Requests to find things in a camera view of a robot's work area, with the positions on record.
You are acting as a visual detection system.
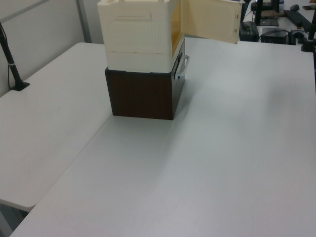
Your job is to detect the black equipment box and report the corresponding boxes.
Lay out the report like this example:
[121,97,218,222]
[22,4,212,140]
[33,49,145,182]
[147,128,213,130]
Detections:
[260,27,289,44]

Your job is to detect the black keyboard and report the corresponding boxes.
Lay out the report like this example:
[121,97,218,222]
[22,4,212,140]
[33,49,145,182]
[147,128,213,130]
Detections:
[283,9,313,29]

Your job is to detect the cream plastic cabinet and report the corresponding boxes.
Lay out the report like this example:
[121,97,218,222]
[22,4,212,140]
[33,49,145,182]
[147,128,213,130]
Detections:
[97,0,186,74]

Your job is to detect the grey metal partition post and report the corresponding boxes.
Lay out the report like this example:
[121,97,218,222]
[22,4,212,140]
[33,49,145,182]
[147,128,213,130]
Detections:
[76,0,92,44]

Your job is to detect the black device with green parts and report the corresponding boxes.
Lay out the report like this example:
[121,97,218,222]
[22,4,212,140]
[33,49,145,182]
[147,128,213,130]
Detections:
[239,21,260,41]

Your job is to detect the dark brown wooden drawer box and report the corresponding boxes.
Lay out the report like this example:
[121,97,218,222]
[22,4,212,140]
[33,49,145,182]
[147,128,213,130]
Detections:
[104,38,188,121]

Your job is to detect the black monitor stand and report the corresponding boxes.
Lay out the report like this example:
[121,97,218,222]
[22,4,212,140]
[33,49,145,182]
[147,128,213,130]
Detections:
[253,0,280,27]

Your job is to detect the white drawer handle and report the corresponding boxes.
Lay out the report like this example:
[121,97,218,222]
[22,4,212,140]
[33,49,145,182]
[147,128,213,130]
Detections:
[174,54,190,80]

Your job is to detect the cream cabinet door with latch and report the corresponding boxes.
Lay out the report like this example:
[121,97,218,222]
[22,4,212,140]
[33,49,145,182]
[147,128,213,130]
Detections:
[179,0,243,45]

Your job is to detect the black camera pole with base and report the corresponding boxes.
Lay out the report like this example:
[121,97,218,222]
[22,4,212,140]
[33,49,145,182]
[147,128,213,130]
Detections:
[0,21,31,91]

